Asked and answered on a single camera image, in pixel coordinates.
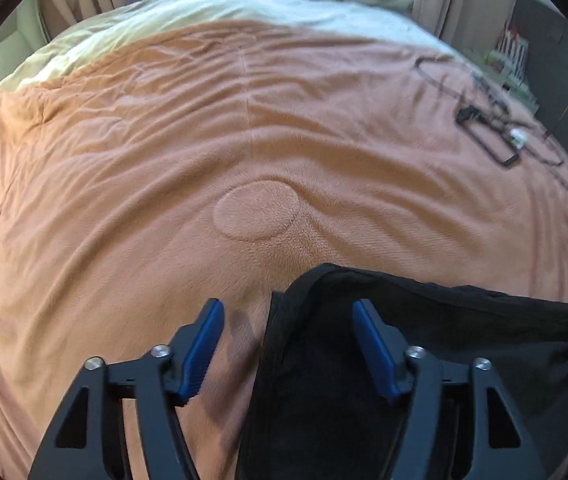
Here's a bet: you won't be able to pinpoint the black cable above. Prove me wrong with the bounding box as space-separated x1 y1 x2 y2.
415 54 568 194

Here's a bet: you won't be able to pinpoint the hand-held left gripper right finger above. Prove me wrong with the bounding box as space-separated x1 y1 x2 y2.
353 299 547 480

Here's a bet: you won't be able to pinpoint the row of books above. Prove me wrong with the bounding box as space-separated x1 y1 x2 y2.
484 20 533 88

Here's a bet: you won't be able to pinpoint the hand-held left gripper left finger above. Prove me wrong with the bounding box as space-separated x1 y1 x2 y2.
28 298 225 480

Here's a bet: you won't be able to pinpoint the black pants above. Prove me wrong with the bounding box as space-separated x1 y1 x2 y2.
236 262 568 480

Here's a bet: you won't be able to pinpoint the cream leather headboard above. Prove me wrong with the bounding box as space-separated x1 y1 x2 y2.
0 0 51 111

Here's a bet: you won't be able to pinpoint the cream blanket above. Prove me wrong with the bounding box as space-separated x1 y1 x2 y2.
4 0 462 92

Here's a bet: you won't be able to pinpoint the orange fleece blanket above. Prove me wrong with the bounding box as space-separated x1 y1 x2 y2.
0 19 568 480

